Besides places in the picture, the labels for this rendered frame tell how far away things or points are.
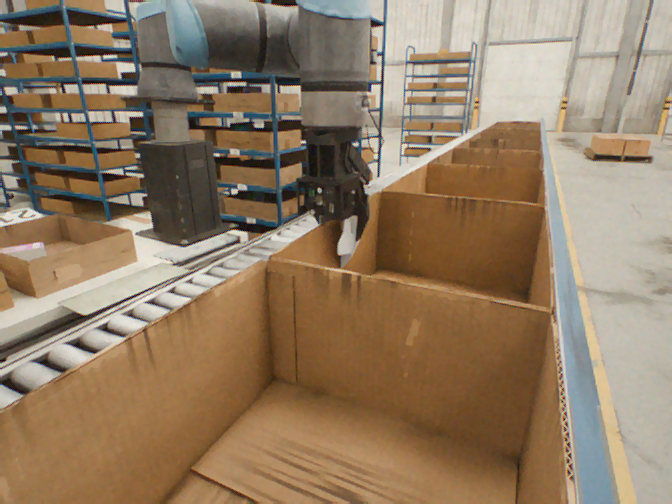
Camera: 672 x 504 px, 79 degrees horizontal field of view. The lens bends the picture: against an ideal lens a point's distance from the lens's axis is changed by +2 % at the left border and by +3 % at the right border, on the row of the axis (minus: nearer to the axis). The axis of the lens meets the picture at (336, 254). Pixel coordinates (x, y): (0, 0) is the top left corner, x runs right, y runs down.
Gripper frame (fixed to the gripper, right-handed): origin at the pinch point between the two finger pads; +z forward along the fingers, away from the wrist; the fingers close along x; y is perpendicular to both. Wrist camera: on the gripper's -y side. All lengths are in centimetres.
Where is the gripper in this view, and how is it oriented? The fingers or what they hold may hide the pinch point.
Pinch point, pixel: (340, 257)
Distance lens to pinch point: 64.2
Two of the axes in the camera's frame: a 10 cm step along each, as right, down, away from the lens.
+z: 0.0, 9.3, 3.6
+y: -4.2, 3.3, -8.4
